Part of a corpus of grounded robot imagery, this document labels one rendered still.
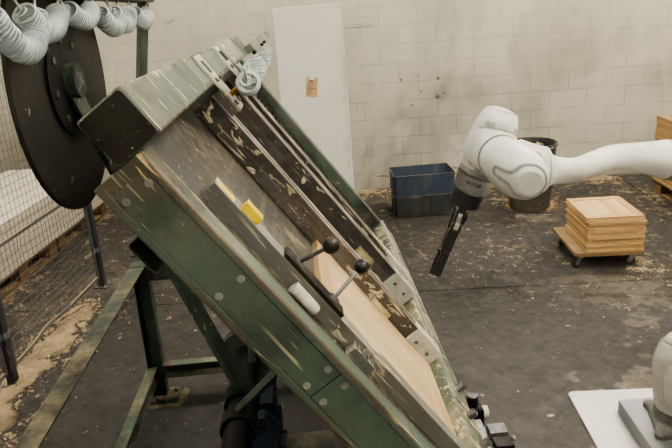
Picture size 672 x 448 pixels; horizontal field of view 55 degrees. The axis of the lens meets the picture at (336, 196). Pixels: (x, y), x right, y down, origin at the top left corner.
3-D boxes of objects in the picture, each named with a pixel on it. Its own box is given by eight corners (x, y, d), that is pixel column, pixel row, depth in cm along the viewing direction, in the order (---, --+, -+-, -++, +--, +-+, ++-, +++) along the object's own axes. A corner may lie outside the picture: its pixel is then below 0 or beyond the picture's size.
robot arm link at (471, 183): (459, 167, 150) (450, 189, 152) (496, 180, 149) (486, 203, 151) (460, 158, 158) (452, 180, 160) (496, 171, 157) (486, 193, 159)
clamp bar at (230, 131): (425, 371, 204) (486, 326, 201) (164, 81, 174) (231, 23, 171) (419, 354, 213) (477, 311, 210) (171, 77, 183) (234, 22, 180)
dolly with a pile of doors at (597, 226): (645, 266, 478) (649, 215, 466) (573, 270, 480) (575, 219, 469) (613, 238, 536) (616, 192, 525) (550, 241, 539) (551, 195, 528)
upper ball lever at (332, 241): (297, 275, 143) (340, 254, 135) (286, 263, 142) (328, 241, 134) (304, 264, 146) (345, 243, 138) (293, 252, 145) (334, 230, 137)
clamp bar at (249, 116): (402, 307, 247) (451, 270, 244) (190, 67, 217) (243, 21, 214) (398, 296, 257) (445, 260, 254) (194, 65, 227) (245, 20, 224)
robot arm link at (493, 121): (451, 156, 157) (469, 175, 145) (475, 96, 151) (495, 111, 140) (490, 166, 159) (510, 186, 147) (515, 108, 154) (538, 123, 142)
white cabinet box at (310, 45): (355, 233, 594) (340, 3, 537) (293, 236, 597) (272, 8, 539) (355, 212, 652) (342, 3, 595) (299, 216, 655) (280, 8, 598)
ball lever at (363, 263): (338, 309, 145) (375, 266, 149) (327, 297, 144) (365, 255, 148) (331, 307, 148) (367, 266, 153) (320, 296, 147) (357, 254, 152)
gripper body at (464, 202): (455, 180, 160) (442, 213, 163) (453, 189, 152) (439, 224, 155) (484, 191, 159) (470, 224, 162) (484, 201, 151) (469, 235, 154)
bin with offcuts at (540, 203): (563, 213, 607) (565, 146, 589) (508, 216, 610) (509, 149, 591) (548, 197, 656) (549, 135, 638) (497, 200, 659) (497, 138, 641)
